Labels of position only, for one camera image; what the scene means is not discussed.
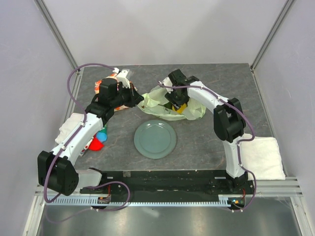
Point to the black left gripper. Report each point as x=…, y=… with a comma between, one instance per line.
x=135, y=98

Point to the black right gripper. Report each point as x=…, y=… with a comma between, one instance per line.
x=177, y=103

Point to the yellow fake orange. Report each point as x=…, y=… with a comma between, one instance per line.
x=181, y=109

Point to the light green plastic bag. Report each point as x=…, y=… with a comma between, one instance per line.
x=156, y=104

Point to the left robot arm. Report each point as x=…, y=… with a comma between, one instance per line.
x=56, y=168

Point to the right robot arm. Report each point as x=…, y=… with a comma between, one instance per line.
x=228, y=123

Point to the floral orange folded cloth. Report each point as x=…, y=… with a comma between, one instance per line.
x=107, y=93

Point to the teal round plate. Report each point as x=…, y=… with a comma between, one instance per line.
x=155, y=139

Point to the colourful printed cloth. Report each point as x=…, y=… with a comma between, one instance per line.
x=96, y=143

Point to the white folded towel left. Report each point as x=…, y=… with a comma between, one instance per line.
x=68, y=126

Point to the white folded towel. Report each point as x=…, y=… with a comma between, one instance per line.
x=262, y=157
x=68, y=126

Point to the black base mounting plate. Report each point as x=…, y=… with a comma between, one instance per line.
x=211, y=182

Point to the white folded towel right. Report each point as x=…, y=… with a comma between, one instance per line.
x=262, y=157

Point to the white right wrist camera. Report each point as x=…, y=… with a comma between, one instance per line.
x=166, y=84

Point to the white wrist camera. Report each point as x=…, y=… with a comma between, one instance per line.
x=123, y=76
x=166, y=84

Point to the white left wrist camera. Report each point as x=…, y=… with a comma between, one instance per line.
x=123, y=76

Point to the slotted grey cable duct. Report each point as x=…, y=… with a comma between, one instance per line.
x=98, y=201

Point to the aluminium frame post left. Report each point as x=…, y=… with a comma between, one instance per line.
x=56, y=32

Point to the aluminium frame post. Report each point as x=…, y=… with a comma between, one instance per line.
x=272, y=32
x=56, y=32

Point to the aluminium frame post right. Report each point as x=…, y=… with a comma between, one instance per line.
x=272, y=32

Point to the aluminium front rail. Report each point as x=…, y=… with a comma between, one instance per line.
x=118, y=189

